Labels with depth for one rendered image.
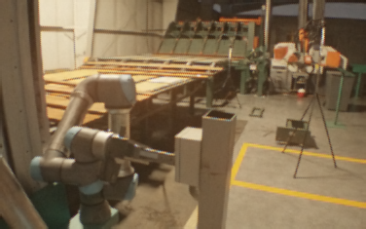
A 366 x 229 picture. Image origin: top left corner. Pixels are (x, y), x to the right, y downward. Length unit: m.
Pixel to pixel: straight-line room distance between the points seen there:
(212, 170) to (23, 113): 0.78
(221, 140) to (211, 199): 0.14
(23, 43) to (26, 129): 0.33
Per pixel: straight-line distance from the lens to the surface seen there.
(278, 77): 8.79
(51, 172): 0.80
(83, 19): 10.49
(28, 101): 1.04
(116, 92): 0.98
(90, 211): 1.20
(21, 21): 1.02
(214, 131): 0.51
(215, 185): 0.56
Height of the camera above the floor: 1.44
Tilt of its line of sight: 15 degrees down
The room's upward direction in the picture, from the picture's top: 1 degrees clockwise
